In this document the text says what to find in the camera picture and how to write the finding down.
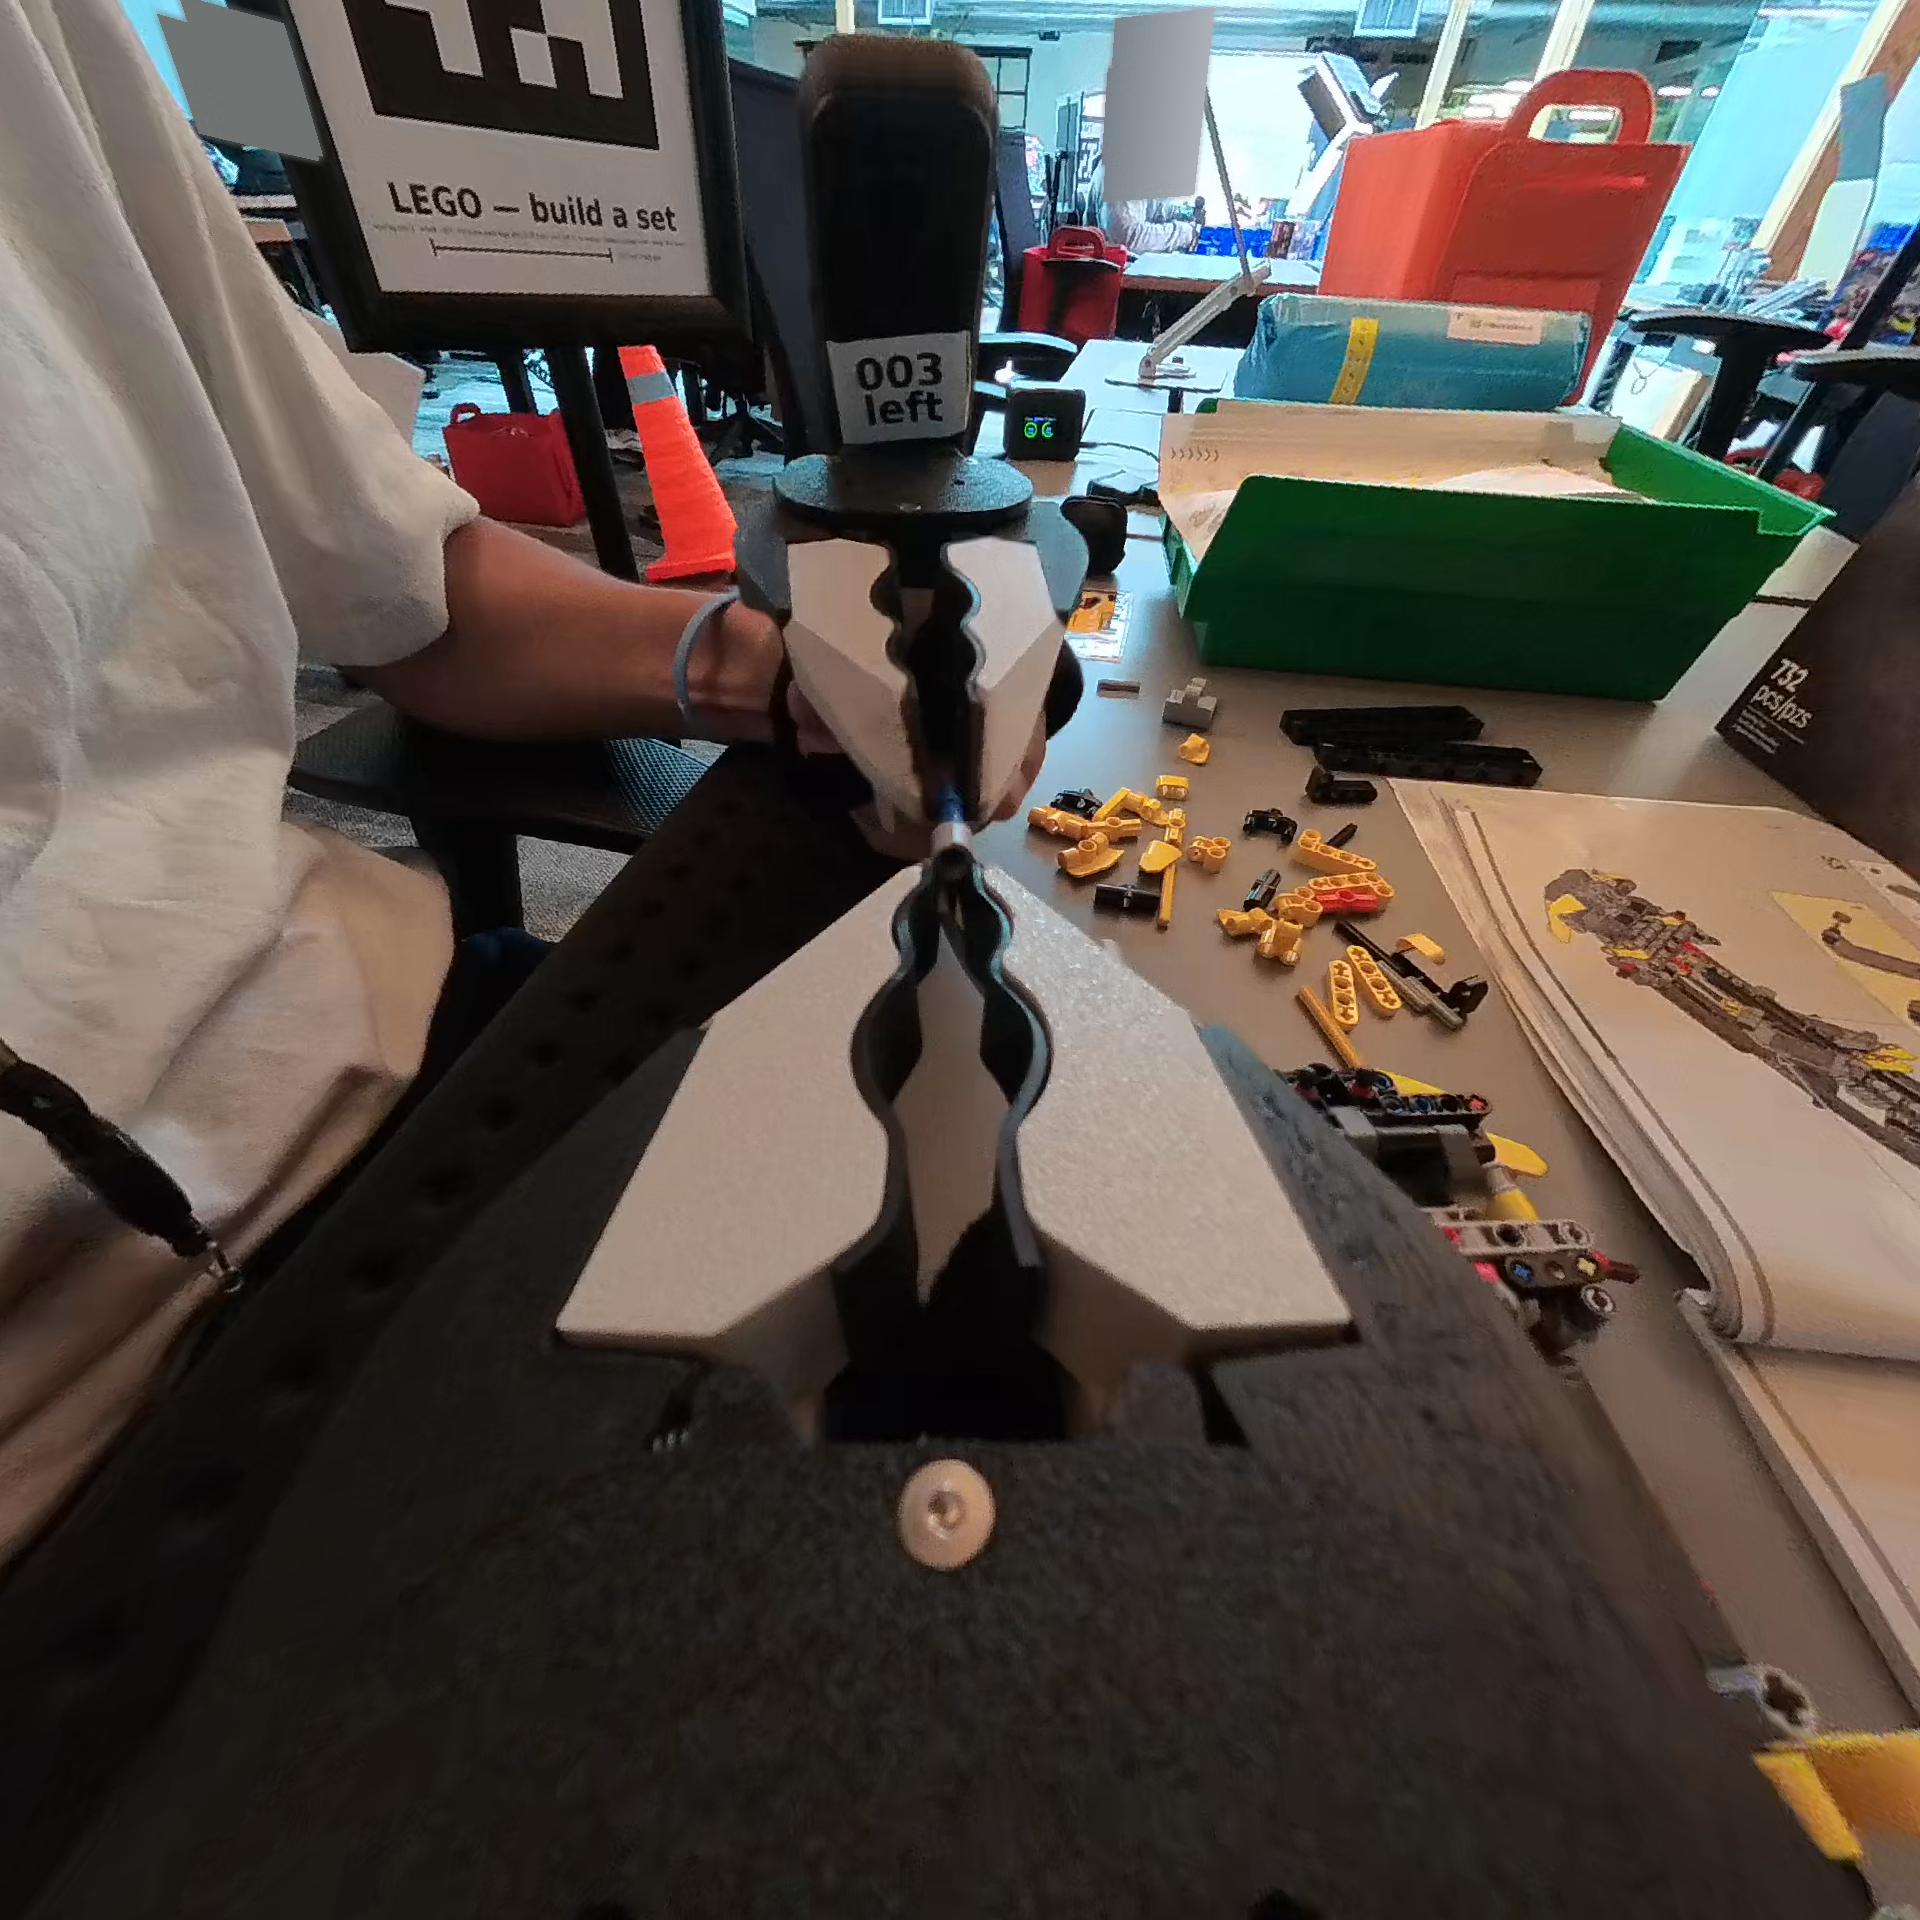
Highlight orange traffic cone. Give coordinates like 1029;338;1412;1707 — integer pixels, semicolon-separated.
614;345;740;587

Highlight person's left forearm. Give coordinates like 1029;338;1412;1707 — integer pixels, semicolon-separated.
351;516;788;747

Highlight red plastic carry case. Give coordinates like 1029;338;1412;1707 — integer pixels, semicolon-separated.
1314;67;1695;403

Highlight lego instruction booklet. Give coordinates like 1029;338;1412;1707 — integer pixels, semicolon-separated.
1387;775;1920;1714

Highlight black lanyard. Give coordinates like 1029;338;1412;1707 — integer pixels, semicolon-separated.
0;1043;245;1297

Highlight teal wrapped package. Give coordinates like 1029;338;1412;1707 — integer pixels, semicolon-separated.
1230;292;1596;412

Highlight lego set box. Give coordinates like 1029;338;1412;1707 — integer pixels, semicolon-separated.
1711;481;1920;885

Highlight black framed marker sign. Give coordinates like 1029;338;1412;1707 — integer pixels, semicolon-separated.
277;0;755;353

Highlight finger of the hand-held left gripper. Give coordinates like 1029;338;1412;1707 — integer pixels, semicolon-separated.
936;535;1070;827
780;538;939;829

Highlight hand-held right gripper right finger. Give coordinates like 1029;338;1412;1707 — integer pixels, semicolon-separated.
967;874;1359;1425

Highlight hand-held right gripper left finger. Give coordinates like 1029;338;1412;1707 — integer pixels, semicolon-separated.
556;864;951;1412

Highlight person's left hand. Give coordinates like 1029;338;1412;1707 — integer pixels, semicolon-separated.
780;652;1051;864

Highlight lego car chassis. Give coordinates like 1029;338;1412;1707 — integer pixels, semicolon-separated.
1271;1057;1920;1866

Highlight grey lego seat piece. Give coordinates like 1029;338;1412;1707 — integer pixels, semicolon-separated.
908;840;998;1058

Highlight dark red carry bag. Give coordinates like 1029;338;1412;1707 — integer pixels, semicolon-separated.
1015;225;1132;353

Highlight green plastic bin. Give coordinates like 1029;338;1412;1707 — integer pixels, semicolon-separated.
1158;420;1835;706

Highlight dark ribbed lego panel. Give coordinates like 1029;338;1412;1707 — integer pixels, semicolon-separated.
1277;704;1548;810

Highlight pile of yellow lego pieces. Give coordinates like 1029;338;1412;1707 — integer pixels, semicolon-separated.
1023;729;1493;1072

